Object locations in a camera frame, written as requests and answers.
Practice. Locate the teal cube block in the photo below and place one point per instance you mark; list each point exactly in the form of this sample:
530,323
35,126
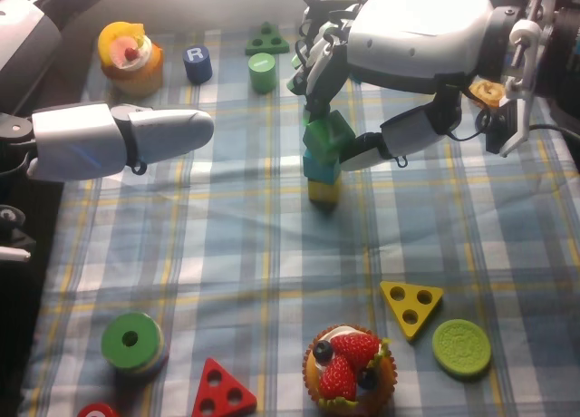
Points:
319,170

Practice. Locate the yellow triangle block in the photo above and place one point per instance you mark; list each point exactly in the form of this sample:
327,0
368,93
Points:
410,299

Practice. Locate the green cylinder block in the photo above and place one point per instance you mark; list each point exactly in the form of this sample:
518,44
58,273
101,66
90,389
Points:
262,72

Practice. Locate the red triangle block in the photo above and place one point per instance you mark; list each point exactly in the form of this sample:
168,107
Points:
222,396

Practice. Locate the green triangle block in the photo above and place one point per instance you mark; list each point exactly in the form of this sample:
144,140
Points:
267,46

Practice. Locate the strawberry toy cupcake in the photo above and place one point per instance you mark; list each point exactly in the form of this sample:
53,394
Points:
349,367

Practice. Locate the green cube block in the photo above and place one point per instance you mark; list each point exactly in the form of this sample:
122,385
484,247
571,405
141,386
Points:
328,136

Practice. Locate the tan flower cookie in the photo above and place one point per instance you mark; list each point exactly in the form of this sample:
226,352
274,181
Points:
478,90

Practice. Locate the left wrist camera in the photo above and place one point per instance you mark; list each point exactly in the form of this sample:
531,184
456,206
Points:
498,131

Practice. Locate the yellow cube block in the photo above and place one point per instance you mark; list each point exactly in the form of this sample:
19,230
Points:
322,192

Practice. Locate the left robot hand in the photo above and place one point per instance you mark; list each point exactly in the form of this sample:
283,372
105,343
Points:
417,32

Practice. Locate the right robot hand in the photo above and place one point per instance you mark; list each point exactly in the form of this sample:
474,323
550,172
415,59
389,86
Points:
81,140

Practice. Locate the plaid tablecloth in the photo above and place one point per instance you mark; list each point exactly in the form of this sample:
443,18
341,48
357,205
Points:
226,254

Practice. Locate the green round cookie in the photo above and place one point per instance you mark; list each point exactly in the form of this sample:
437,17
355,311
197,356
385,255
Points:
461,350

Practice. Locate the blue cylinder block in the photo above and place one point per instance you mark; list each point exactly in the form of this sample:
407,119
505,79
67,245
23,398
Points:
198,65

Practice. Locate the peach toy cupcake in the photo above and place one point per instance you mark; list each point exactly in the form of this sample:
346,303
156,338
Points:
131,59

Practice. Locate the red cylinder block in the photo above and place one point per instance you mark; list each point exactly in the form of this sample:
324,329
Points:
97,411

